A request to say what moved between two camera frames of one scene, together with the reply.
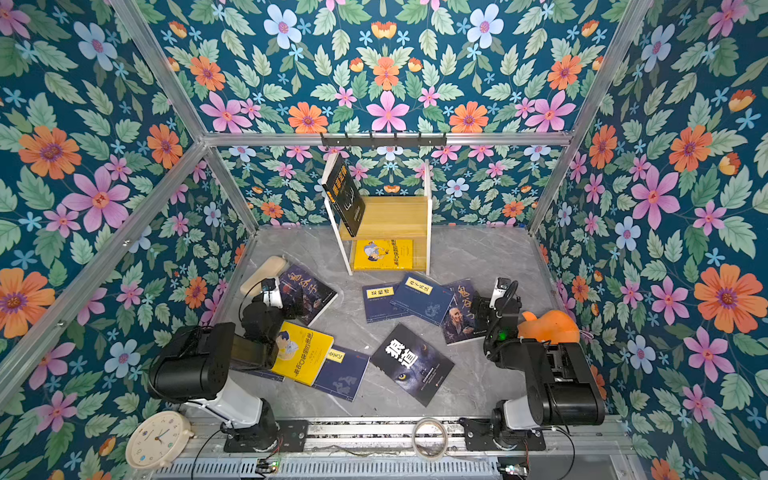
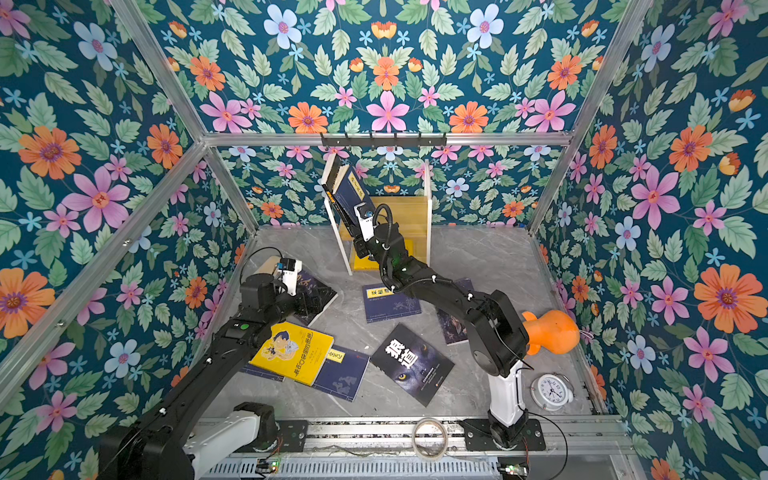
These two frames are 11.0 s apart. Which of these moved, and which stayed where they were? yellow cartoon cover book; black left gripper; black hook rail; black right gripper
Moved: black right gripper
Stayed: black left gripper; black hook rail; yellow cartoon cover book
